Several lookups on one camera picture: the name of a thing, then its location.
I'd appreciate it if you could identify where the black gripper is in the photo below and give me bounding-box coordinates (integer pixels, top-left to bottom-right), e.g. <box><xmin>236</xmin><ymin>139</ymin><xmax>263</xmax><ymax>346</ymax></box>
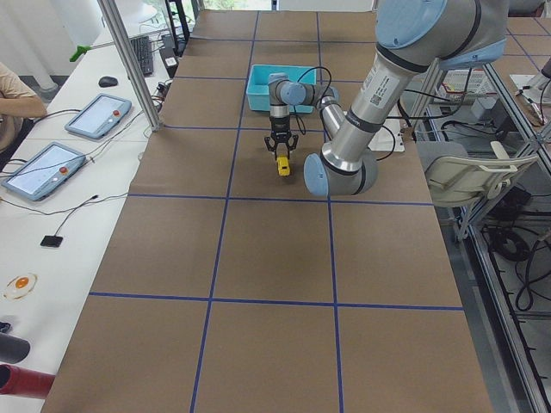
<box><xmin>264</xmin><ymin>115</ymin><xmax>299</xmax><ymax>161</ymax></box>

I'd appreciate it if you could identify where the yellow beetle toy car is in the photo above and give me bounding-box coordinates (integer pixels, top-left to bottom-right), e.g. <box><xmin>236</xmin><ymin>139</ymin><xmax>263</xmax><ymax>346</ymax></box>
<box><xmin>276</xmin><ymin>156</ymin><xmax>291</xmax><ymax>176</ymax></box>

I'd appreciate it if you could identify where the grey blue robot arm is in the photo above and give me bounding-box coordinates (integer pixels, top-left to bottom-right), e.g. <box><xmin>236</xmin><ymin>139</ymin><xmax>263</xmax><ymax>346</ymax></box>
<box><xmin>268</xmin><ymin>0</ymin><xmax>510</xmax><ymax>197</ymax></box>

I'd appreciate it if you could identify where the fried egg toy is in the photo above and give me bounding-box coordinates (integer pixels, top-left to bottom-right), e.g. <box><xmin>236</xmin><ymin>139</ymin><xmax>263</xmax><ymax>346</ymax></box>
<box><xmin>3</xmin><ymin>273</ymin><xmax>38</xmax><ymax>300</ymax></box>

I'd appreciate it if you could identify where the light blue plastic bin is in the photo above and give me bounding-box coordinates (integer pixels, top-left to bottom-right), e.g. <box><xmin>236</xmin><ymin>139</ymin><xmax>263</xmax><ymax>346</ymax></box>
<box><xmin>246</xmin><ymin>65</ymin><xmax>317</xmax><ymax>112</ymax></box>

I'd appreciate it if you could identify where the black keyboard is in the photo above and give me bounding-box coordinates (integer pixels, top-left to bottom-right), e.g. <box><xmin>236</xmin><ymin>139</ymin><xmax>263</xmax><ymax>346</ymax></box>
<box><xmin>130</xmin><ymin>35</ymin><xmax>154</xmax><ymax>77</ymax></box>

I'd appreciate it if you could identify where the white plastic chair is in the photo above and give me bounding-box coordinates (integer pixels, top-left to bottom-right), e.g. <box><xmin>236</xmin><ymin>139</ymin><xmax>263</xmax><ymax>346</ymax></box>
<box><xmin>416</xmin><ymin>140</ymin><xmax>538</xmax><ymax>240</ymax></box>

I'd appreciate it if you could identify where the upper teach pendant tablet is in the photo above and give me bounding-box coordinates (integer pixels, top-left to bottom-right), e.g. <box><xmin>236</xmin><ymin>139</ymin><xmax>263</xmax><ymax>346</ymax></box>
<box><xmin>65</xmin><ymin>93</ymin><xmax>132</xmax><ymax>139</ymax></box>

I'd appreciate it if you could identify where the teach pendant tablet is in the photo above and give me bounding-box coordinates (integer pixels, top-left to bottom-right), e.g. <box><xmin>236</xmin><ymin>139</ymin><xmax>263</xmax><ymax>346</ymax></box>
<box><xmin>2</xmin><ymin>142</ymin><xmax>86</xmax><ymax>201</ymax></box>
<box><xmin>65</xmin><ymin>93</ymin><xmax>132</xmax><ymax>139</ymax></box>

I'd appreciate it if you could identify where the black computer mouse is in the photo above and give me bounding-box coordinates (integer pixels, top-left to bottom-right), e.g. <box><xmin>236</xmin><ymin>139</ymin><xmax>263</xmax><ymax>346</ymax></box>
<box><xmin>98</xmin><ymin>76</ymin><xmax>119</xmax><ymax>88</ymax></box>

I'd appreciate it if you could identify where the lower teach pendant tablet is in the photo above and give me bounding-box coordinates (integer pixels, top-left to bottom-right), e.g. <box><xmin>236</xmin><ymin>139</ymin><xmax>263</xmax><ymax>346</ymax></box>
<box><xmin>2</xmin><ymin>142</ymin><xmax>86</xmax><ymax>201</ymax></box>

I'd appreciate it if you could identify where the small black pad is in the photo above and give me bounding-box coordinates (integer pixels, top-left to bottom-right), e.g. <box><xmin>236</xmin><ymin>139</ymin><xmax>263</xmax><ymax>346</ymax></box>
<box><xmin>40</xmin><ymin>235</ymin><xmax>64</xmax><ymax>248</ymax></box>

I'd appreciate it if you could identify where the person in beige shirt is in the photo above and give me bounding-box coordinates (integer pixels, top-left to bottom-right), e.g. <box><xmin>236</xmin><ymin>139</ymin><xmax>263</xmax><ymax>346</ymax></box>
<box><xmin>1</xmin><ymin>64</ymin><xmax>46</xmax><ymax>152</ymax></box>

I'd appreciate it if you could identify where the black cylinder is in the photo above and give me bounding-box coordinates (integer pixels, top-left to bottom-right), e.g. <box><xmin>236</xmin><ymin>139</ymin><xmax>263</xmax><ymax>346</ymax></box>
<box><xmin>0</xmin><ymin>333</ymin><xmax>30</xmax><ymax>364</ymax></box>

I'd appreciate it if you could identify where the red cylinder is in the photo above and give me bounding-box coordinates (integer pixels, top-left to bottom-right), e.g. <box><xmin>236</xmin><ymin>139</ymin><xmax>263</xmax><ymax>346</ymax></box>
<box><xmin>1</xmin><ymin>364</ymin><xmax>55</xmax><ymax>399</ymax></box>

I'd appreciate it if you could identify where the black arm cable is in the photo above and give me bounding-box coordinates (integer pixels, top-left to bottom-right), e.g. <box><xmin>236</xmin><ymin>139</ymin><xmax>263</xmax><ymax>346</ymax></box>
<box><xmin>294</xmin><ymin>65</ymin><xmax>414</xmax><ymax>163</ymax></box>

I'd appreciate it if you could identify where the aluminium frame post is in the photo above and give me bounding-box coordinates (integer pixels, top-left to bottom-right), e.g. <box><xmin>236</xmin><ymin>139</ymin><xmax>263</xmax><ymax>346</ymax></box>
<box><xmin>97</xmin><ymin>0</ymin><xmax>161</xmax><ymax>132</ymax></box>

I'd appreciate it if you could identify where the green clamp handle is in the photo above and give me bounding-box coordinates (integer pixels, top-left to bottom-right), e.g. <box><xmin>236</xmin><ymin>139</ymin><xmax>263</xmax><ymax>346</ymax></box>
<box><xmin>70</xmin><ymin>45</ymin><xmax>93</xmax><ymax>63</ymax></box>

